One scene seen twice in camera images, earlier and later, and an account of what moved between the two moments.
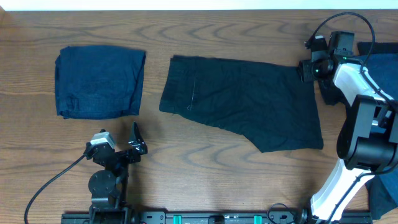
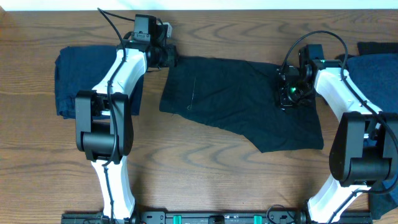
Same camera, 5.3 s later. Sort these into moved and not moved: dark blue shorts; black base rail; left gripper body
Moved: left gripper body
Not moved: black base rail; dark blue shorts
